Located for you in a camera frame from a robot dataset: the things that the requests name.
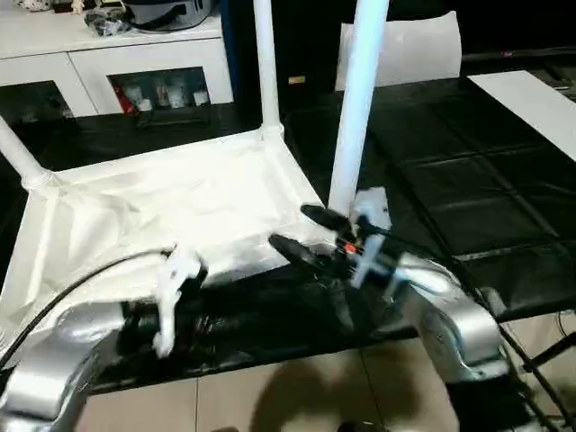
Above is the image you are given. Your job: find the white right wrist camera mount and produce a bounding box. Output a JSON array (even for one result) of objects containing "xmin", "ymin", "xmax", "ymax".
[{"xmin": 353, "ymin": 186, "xmax": 393, "ymax": 290}]

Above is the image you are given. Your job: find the white flat board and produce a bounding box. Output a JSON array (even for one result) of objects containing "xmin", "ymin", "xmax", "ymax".
[{"xmin": 467, "ymin": 69, "xmax": 576, "ymax": 162}]

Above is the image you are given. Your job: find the black stand leg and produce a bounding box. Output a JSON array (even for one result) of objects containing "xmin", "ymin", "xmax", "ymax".
[{"xmin": 525, "ymin": 335, "xmax": 576, "ymax": 375}]

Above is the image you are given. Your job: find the black cabinet with gold label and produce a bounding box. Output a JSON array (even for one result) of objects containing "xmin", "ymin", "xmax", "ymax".
[{"xmin": 222, "ymin": 0, "xmax": 350, "ymax": 125}]

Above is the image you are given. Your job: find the white sideboard cabinet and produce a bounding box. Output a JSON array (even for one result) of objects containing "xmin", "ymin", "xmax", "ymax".
[{"xmin": 0, "ymin": 15, "xmax": 235, "ymax": 121}]

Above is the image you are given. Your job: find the white plastic table top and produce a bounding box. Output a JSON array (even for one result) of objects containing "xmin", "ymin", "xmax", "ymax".
[{"xmin": 0, "ymin": 123, "xmax": 352, "ymax": 347}]

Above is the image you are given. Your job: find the grey round bag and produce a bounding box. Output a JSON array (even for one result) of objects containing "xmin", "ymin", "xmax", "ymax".
[{"xmin": 124, "ymin": 0, "xmax": 212, "ymax": 32}]

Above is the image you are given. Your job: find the black rail with red mark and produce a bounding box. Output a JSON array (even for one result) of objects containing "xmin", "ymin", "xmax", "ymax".
[{"xmin": 462, "ymin": 48, "xmax": 576, "ymax": 60}]

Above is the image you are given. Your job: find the black bundle in plastic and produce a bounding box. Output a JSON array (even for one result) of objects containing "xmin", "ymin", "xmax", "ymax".
[{"xmin": 84, "ymin": 8, "xmax": 131, "ymax": 38}]

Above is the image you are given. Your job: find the black table mat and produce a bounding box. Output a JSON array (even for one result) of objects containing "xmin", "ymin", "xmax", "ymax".
[{"xmin": 0, "ymin": 76, "xmax": 576, "ymax": 392}]

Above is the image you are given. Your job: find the red packet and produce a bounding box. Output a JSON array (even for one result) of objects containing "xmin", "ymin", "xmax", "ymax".
[{"xmin": 117, "ymin": 85, "xmax": 136, "ymax": 113}]

